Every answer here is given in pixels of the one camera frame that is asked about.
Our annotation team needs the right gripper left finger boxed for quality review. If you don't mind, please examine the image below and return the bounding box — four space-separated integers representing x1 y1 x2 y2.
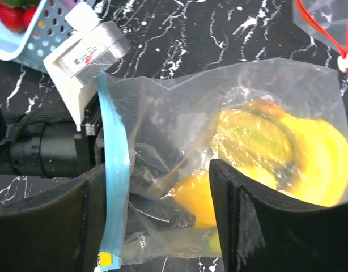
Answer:
0 164 105 271

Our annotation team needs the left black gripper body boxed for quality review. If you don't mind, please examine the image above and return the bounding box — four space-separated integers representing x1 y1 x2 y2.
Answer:
0 96 104 178

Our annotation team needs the light blue plastic basket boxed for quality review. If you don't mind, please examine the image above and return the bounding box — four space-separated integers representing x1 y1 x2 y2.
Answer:
0 1 73 73

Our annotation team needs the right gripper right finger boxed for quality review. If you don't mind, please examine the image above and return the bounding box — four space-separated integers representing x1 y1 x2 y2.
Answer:
209 159 348 271

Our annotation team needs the blue zip clear bag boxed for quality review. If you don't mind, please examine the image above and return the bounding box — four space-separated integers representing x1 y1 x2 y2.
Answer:
96 58 348 271

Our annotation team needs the red fake strawberries bunch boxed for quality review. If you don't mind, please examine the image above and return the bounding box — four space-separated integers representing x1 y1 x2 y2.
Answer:
0 1 40 33

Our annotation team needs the red zip clear bag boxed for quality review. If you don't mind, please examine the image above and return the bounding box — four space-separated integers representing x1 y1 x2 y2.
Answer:
292 1 348 74

